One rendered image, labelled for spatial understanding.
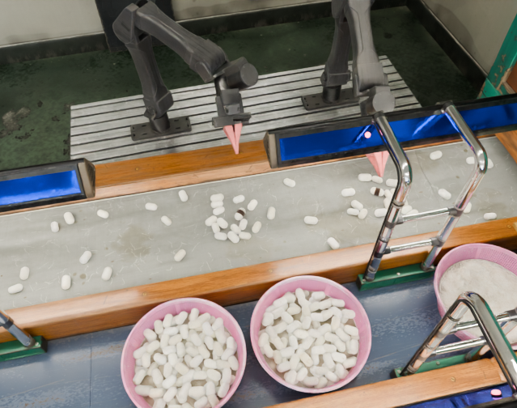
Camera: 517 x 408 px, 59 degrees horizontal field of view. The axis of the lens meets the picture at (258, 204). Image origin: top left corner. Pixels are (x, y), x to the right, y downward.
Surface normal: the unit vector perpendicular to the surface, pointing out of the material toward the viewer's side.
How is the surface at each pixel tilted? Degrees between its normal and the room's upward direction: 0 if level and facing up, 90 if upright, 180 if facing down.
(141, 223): 0
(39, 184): 58
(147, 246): 0
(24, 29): 89
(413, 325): 0
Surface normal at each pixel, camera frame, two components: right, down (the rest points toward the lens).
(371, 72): 0.06, -0.10
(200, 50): 0.27, -0.44
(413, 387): -0.01, -0.61
